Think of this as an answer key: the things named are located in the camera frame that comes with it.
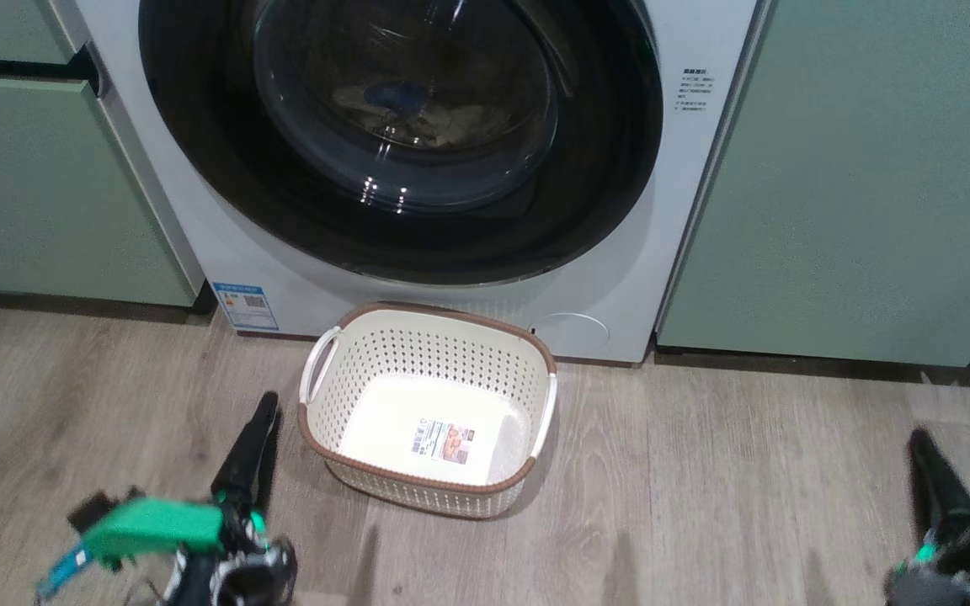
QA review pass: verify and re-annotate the white product label sticker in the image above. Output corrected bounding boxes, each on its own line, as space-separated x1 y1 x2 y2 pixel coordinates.
408 417 476 465

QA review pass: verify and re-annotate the green cabinet door beside drawer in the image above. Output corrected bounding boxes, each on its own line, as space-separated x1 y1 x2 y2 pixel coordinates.
0 72 201 308

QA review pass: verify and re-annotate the black round glass washer door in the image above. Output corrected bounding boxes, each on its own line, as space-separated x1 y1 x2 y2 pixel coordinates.
138 0 664 287

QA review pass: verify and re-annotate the green cabinet right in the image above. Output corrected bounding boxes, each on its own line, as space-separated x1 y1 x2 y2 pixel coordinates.
658 0 970 369

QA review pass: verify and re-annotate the cream perforated basket brown rim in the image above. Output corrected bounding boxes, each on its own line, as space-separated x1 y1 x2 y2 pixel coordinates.
298 301 559 520

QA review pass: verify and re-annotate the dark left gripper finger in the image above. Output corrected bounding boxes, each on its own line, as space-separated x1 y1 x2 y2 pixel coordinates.
211 391 280 511

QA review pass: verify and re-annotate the cream garment with blue trim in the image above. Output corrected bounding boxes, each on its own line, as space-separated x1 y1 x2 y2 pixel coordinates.
333 80 521 152

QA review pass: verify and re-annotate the dark cabinet plinth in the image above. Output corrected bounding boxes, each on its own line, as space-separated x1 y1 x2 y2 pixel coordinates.
0 286 218 326
653 345 970 391

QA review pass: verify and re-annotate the white front-load washing machine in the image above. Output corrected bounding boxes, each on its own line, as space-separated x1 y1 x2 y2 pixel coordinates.
72 0 760 364

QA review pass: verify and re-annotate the round white filter cover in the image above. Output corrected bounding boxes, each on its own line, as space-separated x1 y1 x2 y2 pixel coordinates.
531 313 612 359

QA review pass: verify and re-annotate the blue white energy sticker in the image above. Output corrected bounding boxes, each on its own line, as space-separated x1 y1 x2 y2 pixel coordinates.
213 282 280 332

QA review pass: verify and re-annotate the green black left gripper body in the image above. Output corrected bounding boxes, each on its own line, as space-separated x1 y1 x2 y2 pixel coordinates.
68 488 299 606

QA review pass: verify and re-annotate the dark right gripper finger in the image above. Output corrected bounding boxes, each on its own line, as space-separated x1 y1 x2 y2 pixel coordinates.
909 428 970 545

